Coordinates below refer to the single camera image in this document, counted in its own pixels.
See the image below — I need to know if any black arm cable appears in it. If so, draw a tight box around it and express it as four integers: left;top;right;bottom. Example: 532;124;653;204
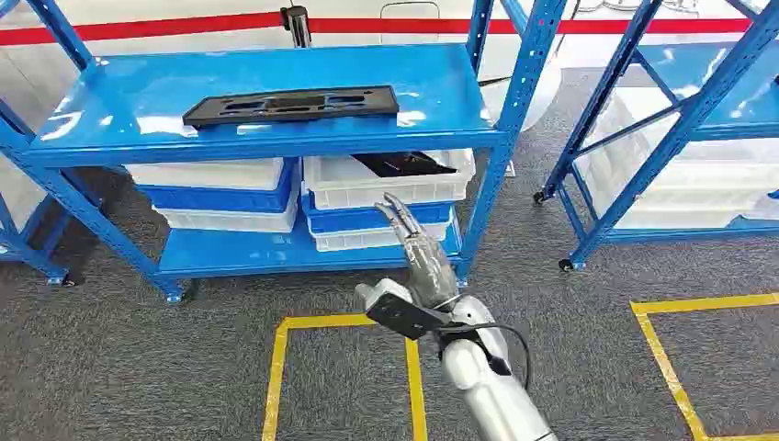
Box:
437;322;533;390

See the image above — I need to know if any red barrier belt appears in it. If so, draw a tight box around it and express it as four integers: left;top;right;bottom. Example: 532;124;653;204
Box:
0;10;756;48

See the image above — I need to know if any black plastic part tray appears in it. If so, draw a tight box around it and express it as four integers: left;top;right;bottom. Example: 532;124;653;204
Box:
182;85;401;130

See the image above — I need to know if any yellow floor tape square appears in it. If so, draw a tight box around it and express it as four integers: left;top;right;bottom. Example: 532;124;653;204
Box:
261;313;428;441

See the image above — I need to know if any blue steel shelf rack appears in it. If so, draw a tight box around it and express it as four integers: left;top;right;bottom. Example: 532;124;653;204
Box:
0;194;71;288
0;0;570;304
534;0;779;272

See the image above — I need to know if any black stanchion post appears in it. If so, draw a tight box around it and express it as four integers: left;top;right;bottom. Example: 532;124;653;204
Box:
278;5;313;50

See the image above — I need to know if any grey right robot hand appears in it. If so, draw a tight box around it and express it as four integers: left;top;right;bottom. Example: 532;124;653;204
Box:
372;192;462;310

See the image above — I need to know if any translucent white bin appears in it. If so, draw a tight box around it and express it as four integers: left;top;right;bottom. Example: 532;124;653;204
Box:
0;154;49;233
583;87;779;184
574;154;779;232

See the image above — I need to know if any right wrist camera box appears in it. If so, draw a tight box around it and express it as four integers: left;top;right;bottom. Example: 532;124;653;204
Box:
355;278;455;342

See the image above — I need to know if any blue plastic bin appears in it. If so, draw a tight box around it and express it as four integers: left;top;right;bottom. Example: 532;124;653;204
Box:
136;163;299;215
301;193;456;236

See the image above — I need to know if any black flat part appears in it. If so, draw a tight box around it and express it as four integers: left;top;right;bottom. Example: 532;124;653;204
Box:
351;151;458;179

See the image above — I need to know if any white plastic bin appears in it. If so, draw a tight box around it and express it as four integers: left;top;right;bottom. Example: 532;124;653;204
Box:
302;149;477;212
309;221;456;254
153;193;301;234
124;157;288;192

